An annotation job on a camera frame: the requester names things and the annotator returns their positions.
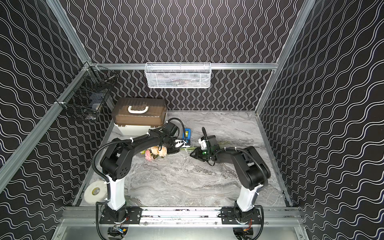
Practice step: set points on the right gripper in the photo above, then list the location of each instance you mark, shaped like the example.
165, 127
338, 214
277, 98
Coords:
196, 155

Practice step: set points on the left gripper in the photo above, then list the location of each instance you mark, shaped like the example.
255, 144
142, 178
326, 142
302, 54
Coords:
174, 147

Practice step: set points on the blue tape dispenser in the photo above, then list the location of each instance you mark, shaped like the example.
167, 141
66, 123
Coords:
187, 137

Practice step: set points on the pink flower bouquet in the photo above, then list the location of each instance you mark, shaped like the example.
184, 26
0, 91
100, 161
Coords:
154, 153

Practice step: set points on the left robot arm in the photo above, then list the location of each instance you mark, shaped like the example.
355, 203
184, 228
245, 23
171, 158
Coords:
113, 162

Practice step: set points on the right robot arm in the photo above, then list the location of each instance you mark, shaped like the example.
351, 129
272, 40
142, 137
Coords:
252, 172

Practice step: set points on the white tape roll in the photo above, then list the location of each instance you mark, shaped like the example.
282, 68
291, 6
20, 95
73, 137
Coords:
96, 192

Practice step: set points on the brown lid storage box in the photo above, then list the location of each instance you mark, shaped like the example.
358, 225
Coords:
135, 116

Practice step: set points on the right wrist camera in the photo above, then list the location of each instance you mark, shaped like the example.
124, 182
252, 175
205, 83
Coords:
203, 143

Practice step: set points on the white wire basket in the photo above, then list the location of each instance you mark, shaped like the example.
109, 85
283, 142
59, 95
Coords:
178, 75

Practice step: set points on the black wire basket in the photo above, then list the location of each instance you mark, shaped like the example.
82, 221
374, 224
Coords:
87, 99

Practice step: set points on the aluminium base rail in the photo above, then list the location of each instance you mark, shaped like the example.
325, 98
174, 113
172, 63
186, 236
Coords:
193, 217

